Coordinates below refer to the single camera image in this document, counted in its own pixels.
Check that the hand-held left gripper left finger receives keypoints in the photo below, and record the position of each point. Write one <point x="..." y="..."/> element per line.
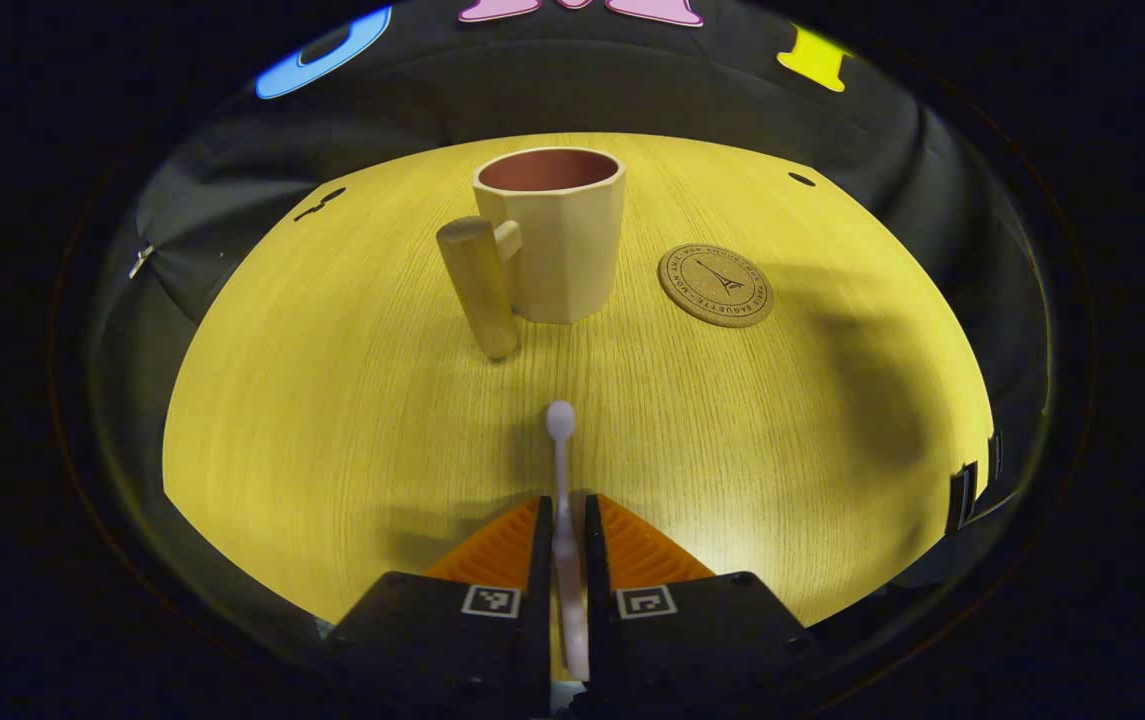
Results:
<point x="540" y="620"/>

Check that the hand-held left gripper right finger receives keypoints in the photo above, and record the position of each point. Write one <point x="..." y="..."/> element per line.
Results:
<point x="600" y="640"/>

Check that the white toothbrush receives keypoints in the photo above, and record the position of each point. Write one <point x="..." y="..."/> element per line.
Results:
<point x="560" y="470"/>

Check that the round cork coaster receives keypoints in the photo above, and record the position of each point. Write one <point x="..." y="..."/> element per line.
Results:
<point x="715" y="285"/>

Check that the wooden desktop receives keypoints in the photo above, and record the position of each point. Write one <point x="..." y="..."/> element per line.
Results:
<point x="352" y="420"/>

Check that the silver backdrop clip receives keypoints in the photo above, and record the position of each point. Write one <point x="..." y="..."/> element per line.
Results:
<point x="140" y="262"/>

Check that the black desk edge bracket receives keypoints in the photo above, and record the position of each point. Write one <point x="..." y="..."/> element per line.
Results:
<point x="962" y="495"/>

